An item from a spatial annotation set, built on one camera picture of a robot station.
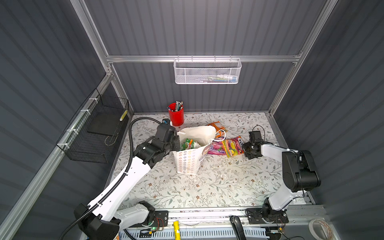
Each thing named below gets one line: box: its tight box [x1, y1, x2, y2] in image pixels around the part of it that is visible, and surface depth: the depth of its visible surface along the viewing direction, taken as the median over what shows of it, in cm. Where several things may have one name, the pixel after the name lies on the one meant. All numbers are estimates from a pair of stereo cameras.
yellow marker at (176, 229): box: [173, 220, 181, 240], surface depth 71 cm
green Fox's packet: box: [181, 138, 195, 150], surface depth 91 cm
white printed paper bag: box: [172, 125, 226, 175], surface depth 80 cm
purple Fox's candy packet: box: [207, 140, 226, 155], surface depth 98 cm
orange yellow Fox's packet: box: [215, 136, 245, 158], surface depth 99 cm
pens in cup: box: [167, 100, 184, 112], surface depth 107 cm
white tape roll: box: [308, 219, 334, 240], surface depth 72 cm
